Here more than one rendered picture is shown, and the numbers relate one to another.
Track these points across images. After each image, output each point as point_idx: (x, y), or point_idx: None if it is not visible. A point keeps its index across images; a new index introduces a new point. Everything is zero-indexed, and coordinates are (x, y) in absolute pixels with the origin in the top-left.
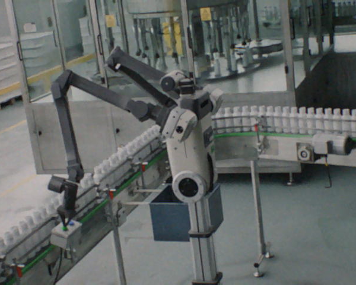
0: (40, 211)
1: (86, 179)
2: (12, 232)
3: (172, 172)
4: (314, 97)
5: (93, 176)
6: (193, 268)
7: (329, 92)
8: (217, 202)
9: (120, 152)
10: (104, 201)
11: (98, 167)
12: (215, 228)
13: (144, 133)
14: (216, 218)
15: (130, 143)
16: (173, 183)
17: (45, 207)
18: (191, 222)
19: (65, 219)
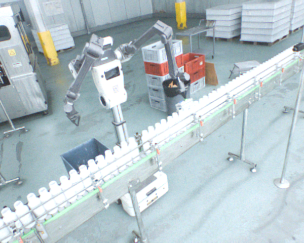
0: (193, 102)
1: (149, 127)
2: (212, 91)
3: (123, 88)
4: None
5: (136, 144)
6: (128, 136)
7: None
8: (72, 158)
9: (92, 160)
10: (139, 151)
11: (129, 140)
12: (85, 163)
13: (27, 197)
14: (79, 162)
15: (66, 176)
16: (126, 92)
17: (189, 105)
18: (122, 116)
19: (182, 103)
